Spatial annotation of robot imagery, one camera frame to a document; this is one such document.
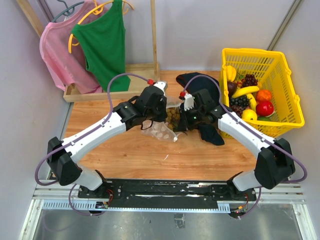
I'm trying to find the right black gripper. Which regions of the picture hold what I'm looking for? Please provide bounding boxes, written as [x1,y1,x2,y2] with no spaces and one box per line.
[176,105,205,132]

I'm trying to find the brown longan fruit bunch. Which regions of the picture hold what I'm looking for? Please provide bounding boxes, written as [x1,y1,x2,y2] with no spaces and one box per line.
[165,107,180,132]

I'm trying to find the clear zip top bag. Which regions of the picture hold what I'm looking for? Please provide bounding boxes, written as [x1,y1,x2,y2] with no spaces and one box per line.
[141,96,182,142]

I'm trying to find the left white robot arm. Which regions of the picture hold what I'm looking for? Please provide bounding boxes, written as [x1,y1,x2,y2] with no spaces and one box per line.
[46,81,167,198]

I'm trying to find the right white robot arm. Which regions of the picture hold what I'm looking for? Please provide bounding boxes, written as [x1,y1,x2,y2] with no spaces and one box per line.
[179,89,296,200]

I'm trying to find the green tank top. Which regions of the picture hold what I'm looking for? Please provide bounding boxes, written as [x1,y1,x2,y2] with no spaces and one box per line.
[68,0,131,92]

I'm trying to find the dark navy cloth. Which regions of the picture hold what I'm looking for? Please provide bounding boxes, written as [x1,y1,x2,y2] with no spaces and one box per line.
[176,72,225,146]

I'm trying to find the wooden clothes rack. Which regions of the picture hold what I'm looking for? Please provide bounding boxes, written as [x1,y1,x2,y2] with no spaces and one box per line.
[17,0,160,103]

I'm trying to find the black grape bunch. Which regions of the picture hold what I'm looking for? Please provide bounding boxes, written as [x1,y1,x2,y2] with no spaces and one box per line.
[229,95,250,112]

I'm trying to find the yellow lemon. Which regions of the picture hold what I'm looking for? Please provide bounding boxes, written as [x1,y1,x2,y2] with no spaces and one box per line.
[241,109,258,121]

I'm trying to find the yellow banana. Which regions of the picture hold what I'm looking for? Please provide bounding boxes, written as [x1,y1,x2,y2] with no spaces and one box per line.
[231,86,259,111]

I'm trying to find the dark purple grape bunch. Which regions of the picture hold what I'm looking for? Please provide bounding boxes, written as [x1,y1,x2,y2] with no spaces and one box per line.
[241,74,258,88]

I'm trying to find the red apple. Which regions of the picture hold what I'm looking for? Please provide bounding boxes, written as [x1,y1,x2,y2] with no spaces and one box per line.
[255,101,274,117]

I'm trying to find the orange fruit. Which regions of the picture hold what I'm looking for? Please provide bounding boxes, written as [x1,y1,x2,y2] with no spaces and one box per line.
[255,89,273,102]

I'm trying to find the green lime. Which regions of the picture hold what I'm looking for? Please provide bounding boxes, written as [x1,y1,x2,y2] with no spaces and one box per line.
[257,116,272,122]

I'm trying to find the yellow plastic basket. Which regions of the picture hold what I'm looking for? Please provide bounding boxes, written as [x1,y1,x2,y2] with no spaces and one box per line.
[219,48,305,138]

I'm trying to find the pink shirt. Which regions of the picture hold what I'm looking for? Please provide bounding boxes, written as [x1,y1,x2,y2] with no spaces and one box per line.
[39,0,103,94]

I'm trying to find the grey clothes hanger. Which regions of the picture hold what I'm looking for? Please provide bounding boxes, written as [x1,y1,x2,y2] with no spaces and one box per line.
[51,0,85,23]

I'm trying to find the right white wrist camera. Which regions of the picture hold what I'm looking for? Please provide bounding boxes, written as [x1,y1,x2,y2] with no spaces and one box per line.
[179,91,194,112]

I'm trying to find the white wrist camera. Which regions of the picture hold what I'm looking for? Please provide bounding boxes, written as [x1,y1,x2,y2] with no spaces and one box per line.
[153,81,168,93]
[179,91,194,112]

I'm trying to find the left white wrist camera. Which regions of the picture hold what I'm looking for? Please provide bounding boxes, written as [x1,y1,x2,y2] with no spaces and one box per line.
[153,81,168,93]

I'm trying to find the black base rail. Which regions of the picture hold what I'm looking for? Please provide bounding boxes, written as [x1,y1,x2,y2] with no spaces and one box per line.
[77,179,257,210]

